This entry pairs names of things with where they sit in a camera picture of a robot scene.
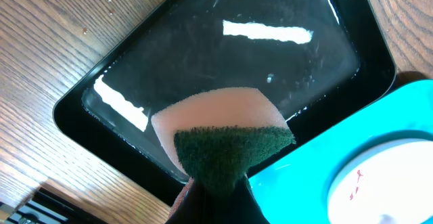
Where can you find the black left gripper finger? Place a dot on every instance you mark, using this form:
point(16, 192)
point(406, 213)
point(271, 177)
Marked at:
point(194, 205)

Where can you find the green pink sponge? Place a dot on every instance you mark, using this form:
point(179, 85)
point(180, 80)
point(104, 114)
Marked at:
point(214, 137)

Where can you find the white plate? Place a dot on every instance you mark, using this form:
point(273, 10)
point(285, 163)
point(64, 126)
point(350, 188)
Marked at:
point(388, 183)

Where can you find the teal serving tray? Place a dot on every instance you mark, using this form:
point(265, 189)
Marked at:
point(295, 189)

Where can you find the black water tray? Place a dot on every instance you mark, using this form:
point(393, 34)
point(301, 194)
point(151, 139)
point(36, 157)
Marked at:
point(317, 61)

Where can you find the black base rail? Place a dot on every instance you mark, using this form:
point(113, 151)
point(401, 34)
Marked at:
point(44, 207)

